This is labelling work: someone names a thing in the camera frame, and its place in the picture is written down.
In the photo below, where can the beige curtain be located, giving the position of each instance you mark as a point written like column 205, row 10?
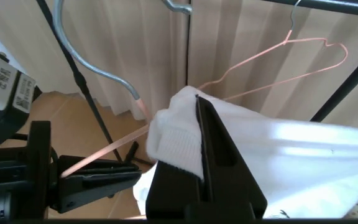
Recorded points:
column 228, row 46

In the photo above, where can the pink clothes hanger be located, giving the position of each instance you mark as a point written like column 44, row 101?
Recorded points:
column 57, row 15
column 309, row 39

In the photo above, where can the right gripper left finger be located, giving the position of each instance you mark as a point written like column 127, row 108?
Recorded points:
column 172, row 193

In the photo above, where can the white printed t-shirt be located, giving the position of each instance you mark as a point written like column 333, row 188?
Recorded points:
column 291, row 161

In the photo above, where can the black clothes rack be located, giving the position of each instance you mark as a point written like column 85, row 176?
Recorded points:
column 346, row 6

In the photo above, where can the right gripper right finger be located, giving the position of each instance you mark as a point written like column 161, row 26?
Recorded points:
column 228, row 180

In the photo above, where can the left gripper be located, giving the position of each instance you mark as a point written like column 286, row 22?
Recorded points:
column 39, row 161

